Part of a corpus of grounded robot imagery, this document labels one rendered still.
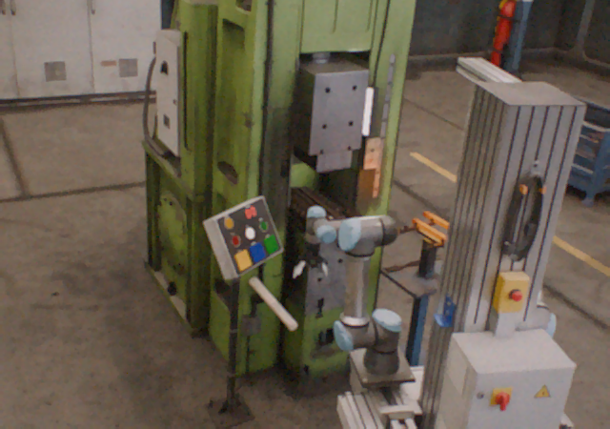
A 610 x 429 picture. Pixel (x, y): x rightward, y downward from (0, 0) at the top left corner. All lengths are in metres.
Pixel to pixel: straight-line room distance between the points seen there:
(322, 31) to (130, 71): 5.39
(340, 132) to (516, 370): 1.57
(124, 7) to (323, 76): 5.37
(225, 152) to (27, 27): 4.82
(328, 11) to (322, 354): 1.87
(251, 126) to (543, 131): 1.57
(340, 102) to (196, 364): 1.76
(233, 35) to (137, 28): 5.00
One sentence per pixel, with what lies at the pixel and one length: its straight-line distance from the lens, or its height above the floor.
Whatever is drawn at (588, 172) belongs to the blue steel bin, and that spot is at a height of 0.29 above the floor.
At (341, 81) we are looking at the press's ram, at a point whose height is 1.72.
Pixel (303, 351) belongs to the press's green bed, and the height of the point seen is 0.23.
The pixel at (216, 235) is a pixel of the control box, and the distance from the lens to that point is 3.15.
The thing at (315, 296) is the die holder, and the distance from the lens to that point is 3.78.
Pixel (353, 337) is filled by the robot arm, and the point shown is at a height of 1.01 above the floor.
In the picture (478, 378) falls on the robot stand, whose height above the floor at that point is 1.21.
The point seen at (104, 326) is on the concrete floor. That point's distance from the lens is 4.57.
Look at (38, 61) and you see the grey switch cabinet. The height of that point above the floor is 0.50.
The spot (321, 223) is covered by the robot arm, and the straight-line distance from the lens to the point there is 2.98.
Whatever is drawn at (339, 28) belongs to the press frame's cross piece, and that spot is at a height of 1.94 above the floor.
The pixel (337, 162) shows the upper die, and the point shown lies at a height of 1.31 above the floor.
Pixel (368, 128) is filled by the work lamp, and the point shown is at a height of 1.43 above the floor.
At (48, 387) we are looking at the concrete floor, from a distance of 4.18.
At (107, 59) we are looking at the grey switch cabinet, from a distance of 8.56.
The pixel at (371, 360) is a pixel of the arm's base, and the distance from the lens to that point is 2.90.
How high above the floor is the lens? 2.60
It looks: 25 degrees down
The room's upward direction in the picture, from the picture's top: 4 degrees clockwise
